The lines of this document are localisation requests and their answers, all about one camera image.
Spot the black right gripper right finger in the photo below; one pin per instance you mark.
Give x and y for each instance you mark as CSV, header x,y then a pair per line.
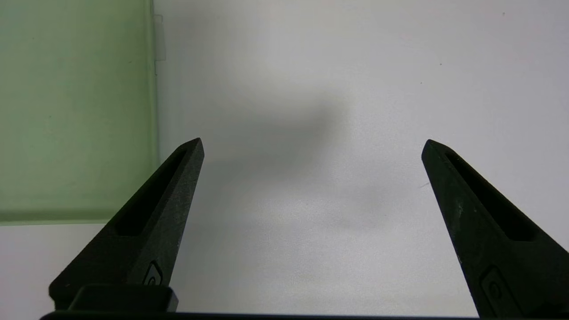
x,y
489,249

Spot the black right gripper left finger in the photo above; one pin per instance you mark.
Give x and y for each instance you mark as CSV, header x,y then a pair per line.
x,y
169,231

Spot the green plastic tray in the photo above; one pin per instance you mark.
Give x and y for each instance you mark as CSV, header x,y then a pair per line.
x,y
66,111

